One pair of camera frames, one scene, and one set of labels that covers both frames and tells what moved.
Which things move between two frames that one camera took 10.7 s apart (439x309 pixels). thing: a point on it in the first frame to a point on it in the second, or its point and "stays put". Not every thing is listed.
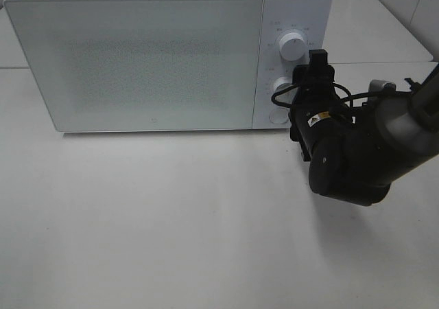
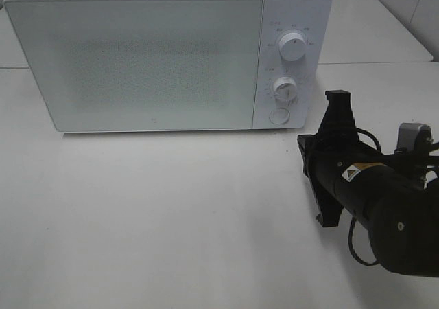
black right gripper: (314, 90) to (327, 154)
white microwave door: (143, 61) stays put
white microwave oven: (167, 55) stays put
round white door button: (278, 116) stays put
